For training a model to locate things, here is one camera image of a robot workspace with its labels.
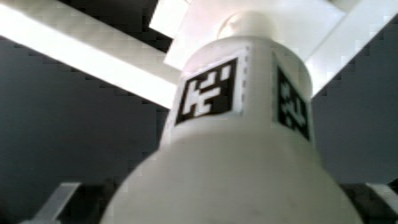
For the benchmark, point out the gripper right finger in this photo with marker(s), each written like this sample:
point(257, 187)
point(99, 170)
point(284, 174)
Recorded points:
point(383, 198)

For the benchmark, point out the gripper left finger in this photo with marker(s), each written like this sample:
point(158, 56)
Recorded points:
point(51, 208)

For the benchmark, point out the white lamp bulb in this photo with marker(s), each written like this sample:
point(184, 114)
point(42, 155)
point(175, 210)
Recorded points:
point(234, 173)

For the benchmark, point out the white U-shaped frame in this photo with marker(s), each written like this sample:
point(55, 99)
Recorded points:
point(60, 32)

